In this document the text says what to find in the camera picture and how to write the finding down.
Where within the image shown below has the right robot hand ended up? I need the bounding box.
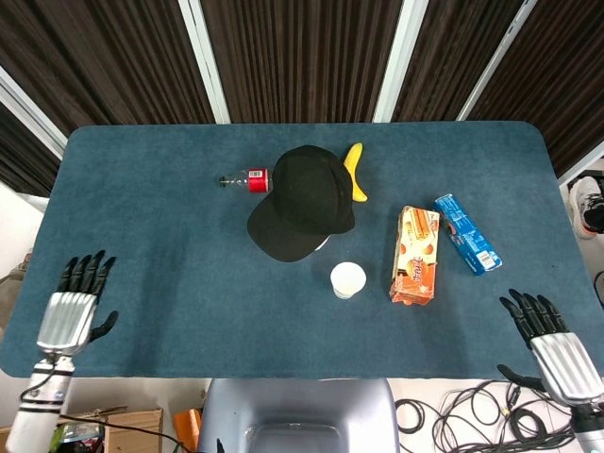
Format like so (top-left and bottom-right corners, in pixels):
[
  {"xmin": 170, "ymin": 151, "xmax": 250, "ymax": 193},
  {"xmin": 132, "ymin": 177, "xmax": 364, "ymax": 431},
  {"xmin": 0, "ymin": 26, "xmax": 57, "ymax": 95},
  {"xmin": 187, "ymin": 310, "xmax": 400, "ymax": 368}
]
[{"xmin": 496, "ymin": 288, "xmax": 604, "ymax": 408}]

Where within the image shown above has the black cable tangle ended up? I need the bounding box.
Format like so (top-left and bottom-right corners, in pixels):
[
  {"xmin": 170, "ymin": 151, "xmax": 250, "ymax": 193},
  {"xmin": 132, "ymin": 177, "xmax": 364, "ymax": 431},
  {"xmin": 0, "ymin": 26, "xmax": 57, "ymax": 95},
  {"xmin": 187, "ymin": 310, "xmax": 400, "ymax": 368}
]
[{"xmin": 394, "ymin": 379, "xmax": 578, "ymax": 453}]

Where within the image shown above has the white sneaker with orange sole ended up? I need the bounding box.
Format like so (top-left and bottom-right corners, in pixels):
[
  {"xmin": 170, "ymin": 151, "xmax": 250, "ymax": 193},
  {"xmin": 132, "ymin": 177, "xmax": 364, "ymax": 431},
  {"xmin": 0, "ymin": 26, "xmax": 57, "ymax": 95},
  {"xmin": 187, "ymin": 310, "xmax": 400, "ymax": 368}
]
[{"xmin": 567, "ymin": 175, "xmax": 604, "ymax": 242}]

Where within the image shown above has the blue cookie box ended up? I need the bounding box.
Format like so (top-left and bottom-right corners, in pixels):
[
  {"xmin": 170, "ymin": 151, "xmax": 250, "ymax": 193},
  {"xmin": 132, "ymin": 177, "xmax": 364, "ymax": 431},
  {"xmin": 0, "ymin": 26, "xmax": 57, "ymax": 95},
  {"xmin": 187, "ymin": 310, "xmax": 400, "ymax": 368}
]
[{"xmin": 432, "ymin": 193, "xmax": 503, "ymax": 277}]

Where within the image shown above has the black baseball cap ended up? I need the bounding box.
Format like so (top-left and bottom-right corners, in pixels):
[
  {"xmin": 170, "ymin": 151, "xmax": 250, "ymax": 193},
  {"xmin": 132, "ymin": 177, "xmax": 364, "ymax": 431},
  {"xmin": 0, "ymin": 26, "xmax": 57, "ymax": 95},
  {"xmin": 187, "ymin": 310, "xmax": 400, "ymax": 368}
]
[{"xmin": 247, "ymin": 144, "xmax": 357, "ymax": 263}]

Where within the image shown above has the orange biscuit box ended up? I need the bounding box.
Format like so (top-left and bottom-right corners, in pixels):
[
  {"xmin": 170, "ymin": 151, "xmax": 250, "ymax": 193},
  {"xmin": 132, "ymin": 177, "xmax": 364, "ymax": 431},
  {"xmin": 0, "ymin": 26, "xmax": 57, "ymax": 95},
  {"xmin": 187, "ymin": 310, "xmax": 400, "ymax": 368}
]
[{"xmin": 388, "ymin": 205, "xmax": 442, "ymax": 308}]

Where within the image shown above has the white paper cup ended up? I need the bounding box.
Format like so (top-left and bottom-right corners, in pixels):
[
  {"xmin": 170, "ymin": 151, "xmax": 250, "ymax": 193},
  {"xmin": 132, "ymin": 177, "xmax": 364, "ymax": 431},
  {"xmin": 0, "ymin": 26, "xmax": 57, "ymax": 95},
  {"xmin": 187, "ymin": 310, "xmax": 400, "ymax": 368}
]
[{"xmin": 329, "ymin": 260, "xmax": 367, "ymax": 300}]

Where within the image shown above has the cardboard box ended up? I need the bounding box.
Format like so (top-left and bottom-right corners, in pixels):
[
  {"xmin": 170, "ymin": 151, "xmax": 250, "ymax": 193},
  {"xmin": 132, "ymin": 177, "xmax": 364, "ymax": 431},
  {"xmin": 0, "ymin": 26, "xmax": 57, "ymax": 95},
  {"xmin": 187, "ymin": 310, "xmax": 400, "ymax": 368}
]
[{"xmin": 0, "ymin": 408, "xmax": 164, "ymax": 453}]

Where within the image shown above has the clear bottle with red label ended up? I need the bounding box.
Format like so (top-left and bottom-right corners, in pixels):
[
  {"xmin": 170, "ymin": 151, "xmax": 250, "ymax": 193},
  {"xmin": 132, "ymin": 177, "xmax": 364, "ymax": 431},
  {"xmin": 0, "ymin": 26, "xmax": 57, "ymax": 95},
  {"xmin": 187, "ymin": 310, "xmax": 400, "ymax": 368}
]
[{"xmin": 218, "ymin": 167, "xmax": 276, "ymax": 194}]

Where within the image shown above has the orange plastic object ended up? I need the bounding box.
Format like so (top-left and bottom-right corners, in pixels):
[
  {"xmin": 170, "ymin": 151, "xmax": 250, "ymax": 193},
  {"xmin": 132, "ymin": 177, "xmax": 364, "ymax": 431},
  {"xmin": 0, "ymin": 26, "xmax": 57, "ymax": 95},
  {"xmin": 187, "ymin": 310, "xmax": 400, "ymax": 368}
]
[{"xmin": 172, "ymin": 409, "xmax": 203, "ymax": 452}]

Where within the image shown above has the blue table mat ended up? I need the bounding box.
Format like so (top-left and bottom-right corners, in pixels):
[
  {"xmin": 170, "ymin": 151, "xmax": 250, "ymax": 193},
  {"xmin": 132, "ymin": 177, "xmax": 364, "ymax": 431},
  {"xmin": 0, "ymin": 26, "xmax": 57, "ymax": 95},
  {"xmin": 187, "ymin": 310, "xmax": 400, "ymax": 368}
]
[{"xmin": 0, "ymin": 121, "xmax": 597, "ymax": 380}]

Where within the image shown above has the yellow banana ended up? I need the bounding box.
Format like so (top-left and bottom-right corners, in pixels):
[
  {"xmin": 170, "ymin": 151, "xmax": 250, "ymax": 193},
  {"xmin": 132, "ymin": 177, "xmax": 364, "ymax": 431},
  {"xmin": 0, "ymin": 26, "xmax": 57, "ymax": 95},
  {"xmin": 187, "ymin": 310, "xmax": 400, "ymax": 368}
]
[{"xmin": 343, "ymin": 142, "xmax": 369, "ymax": 204}]

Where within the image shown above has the grey robot torso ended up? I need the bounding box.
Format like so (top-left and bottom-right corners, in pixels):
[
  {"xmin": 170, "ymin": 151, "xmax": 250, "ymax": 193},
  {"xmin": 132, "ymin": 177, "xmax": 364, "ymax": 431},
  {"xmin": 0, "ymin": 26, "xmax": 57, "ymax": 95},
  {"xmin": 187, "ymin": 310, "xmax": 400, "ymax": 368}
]
[{"xmin": 196, "ymin": 377, "xmax": 401, "ymax": 453}]

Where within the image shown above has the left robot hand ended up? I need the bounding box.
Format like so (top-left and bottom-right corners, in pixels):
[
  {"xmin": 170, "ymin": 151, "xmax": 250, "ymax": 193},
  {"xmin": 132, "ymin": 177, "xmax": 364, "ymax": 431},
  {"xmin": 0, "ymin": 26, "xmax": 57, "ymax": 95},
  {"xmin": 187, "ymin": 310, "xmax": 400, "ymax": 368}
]
[{"xmin": 36, "ymin": 249, "xmax": 119, "ymax": 358}]

